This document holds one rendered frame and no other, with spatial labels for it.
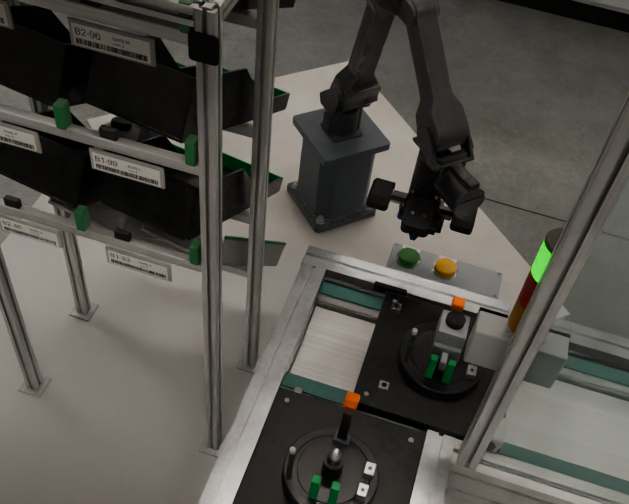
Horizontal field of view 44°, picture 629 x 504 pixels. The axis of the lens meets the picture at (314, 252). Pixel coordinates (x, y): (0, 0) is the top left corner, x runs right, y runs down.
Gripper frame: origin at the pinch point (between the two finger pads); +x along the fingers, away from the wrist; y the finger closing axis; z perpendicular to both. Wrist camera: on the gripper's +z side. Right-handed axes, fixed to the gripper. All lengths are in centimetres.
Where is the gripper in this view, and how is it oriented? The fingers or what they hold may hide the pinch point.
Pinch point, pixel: (416, 225)
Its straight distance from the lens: 140.1
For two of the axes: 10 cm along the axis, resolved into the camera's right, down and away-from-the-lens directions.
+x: -0.9, 6.6, 7.5
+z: -2.9, 7.0, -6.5
